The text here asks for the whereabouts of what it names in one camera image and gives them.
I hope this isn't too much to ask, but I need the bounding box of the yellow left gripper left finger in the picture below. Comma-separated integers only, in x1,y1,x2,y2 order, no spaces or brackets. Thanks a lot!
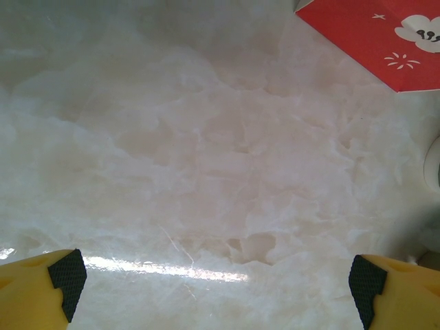
0,247,87,330

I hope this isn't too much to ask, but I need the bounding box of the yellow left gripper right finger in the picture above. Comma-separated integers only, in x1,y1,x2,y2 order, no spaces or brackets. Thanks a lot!
348,254,440,330

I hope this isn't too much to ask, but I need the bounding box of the white and red paper bag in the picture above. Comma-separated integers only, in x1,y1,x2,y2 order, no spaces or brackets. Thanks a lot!
294,0,440,94

